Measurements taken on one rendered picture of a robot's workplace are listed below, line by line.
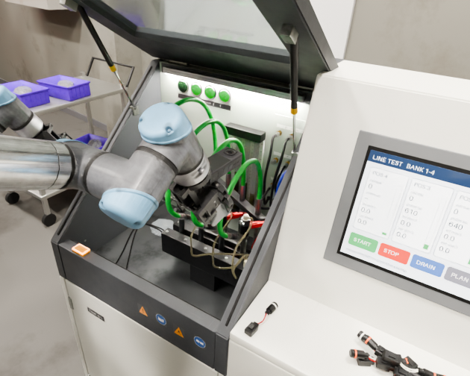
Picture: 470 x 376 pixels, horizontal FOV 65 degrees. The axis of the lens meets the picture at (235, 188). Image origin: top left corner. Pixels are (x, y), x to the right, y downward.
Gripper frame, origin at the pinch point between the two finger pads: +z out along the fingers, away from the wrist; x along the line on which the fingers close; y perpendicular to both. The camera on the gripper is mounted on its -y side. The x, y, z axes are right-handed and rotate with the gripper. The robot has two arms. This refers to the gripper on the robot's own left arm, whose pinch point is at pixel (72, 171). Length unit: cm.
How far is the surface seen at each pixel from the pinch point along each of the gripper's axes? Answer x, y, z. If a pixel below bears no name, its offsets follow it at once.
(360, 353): -62, 80, 19
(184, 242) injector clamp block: -22.9, 32.3, 21.9
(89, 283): -32.5, 0.0, 19.2
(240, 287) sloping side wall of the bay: -44, 53, 14
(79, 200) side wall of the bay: -7.9, -0.1, 6.1
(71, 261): -26.4, -4.1, 13.6
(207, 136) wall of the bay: 18.2, 41.3, 18.3
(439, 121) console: -23, 106, -8
